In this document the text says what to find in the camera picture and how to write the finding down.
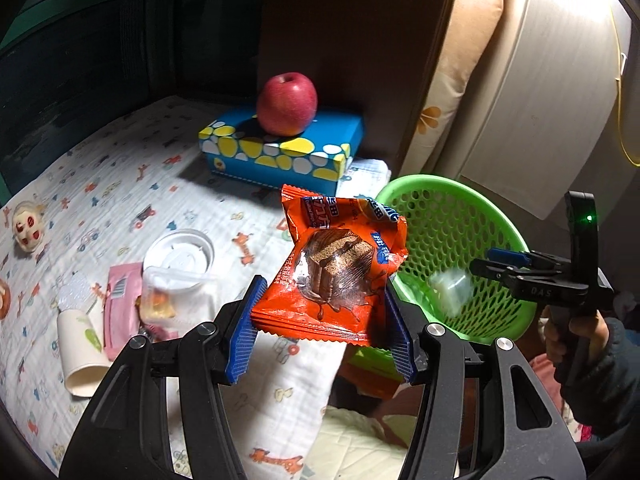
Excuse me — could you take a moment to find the person's right forearm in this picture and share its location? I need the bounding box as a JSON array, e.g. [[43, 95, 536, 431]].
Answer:
[[560, 310, 640, 441]]

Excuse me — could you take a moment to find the pink packet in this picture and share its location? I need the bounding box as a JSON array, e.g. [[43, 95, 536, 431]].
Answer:
[[102, 262, 181, 361]]

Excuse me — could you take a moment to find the white plastic wrapper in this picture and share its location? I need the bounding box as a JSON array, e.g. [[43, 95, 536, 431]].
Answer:
[[430, 269, 473, 316]]

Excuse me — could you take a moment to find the person's right hand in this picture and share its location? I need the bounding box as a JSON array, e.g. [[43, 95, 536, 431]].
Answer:
[[541, 307, 611, 362]]

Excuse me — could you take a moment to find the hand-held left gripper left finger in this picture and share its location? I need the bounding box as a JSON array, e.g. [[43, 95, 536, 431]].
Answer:
[[59, 275, 268, 480]]

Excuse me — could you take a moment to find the blue spotted tissue box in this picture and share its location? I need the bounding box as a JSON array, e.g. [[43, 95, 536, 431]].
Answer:
[[198, 106, 364, 192]]

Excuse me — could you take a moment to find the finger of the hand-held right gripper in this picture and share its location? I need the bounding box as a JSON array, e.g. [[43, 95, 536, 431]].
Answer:
[[469, 258, 527, 287], [487, 248, 571, 267]]

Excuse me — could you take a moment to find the dark wooden headboard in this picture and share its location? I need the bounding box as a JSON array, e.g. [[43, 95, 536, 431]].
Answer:
[[260, 0, 463, 171]]

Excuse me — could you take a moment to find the yellow cable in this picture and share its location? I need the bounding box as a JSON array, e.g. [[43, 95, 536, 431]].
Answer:
[[607, 0, 640, 168]]

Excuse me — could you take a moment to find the red apple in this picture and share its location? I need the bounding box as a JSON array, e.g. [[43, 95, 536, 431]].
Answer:
[[256, 73, 319, 137]]

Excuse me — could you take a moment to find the floral pillow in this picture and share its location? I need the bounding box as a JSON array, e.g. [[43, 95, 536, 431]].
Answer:
[[400, 0, 506, 176]]

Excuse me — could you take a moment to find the clear food container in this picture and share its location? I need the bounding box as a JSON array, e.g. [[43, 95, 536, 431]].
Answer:
[[137, 266, 221, 333]]

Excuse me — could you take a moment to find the large round white lid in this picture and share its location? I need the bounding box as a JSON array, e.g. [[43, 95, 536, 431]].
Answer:
[[143, 230, 216, 291]]

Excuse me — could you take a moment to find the white paper cup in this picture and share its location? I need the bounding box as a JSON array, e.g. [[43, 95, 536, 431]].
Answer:
[[56, 308, 113, 397]]

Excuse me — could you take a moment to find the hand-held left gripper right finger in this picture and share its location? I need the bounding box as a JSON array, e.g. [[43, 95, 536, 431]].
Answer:
[[382, 290, 586, 480]]

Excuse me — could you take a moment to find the white quilted cloth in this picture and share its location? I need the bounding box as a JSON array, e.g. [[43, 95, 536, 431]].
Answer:
[[315, 405, 416, 480]]

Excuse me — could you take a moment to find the orange snack packet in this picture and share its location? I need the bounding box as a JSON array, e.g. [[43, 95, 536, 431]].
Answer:
[[250, 184, 408, 347]]

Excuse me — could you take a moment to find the floral cloth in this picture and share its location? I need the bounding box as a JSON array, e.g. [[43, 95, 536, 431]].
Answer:
[[560, 400, 596, 441]]

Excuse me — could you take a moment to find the green plastic mesh basket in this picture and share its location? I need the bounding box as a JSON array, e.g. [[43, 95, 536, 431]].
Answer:
[[349, 175, 537, 378]]

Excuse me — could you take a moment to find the orange box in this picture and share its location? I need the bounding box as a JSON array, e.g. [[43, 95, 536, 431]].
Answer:
[[345, 365, 401, 401]]

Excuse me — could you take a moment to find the small cream toy figure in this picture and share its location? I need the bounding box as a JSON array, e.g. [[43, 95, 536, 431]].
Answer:
[[11, 201, 47, 252]]

